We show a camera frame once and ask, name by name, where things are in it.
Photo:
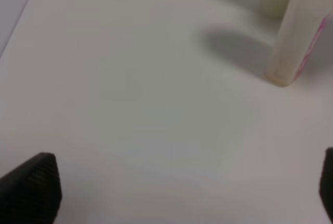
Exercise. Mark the pink label drink bottle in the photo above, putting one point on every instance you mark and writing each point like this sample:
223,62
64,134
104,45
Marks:
303,22

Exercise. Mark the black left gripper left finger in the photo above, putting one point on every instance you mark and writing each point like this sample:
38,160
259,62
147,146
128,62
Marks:
31,193

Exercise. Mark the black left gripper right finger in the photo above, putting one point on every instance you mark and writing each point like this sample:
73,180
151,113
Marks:
326,184

